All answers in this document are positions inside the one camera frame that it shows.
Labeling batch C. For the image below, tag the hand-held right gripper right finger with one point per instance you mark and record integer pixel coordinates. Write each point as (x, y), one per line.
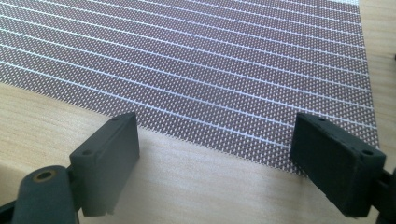
(333, 165)

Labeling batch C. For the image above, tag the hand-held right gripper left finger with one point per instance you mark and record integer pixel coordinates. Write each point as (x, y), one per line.
(102, 161)

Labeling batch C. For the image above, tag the grey striped woven placemat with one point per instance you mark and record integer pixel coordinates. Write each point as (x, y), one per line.
(186, 62)

